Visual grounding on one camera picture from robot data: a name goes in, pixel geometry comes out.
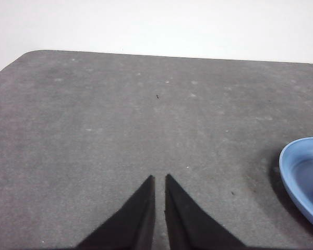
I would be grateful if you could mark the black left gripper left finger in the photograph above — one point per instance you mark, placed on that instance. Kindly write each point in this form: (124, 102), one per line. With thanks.
(133, 226)

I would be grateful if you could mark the blue plate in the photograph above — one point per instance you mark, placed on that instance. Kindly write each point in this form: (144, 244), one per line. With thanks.
(300, 169)

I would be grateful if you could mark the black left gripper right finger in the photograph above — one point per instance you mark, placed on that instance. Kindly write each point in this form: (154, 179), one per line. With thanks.
(190, 226)

